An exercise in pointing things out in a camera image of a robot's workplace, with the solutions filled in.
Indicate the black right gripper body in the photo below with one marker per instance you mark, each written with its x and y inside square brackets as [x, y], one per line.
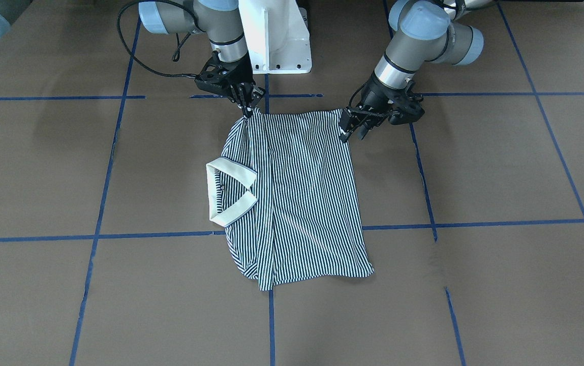
[239, 74]

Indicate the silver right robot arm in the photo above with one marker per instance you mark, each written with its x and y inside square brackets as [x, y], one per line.
[220, 21]

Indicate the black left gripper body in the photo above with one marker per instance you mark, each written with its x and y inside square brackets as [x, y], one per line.
[374, 93]

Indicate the blue white striped polo shirt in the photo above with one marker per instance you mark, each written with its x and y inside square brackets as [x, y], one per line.
[283, 188]

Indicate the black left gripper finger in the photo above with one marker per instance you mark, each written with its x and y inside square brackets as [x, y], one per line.
[346, 131]
[363, 130]

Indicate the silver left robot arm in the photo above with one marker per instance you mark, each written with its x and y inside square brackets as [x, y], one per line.
[422, 32]

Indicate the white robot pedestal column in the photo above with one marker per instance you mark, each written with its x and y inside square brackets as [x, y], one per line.
[277, 37]

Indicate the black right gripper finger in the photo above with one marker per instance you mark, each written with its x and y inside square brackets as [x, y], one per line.
[252, 106]
[244, 106]

